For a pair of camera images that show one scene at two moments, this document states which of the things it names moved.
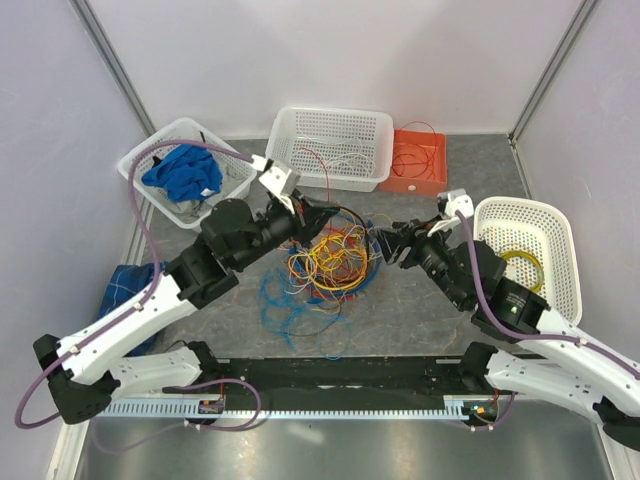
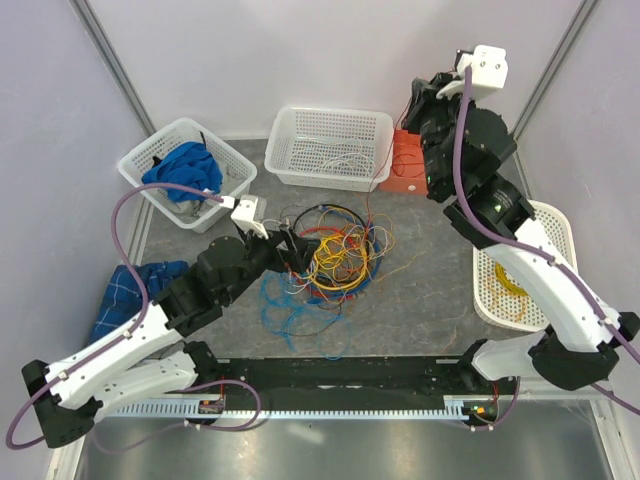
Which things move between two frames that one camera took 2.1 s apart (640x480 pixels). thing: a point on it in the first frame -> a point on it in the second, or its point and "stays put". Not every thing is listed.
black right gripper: [413, 235] -> [425, 100]
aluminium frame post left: [87, 15] stays put
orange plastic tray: [419, 163] stays put
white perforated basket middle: [332, 148] stays put
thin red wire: [329, 197] -> [381, 162]
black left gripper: [308, 220] -> [298, 254]
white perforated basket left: [187, 181] stays put
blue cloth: [188, 173] stays put
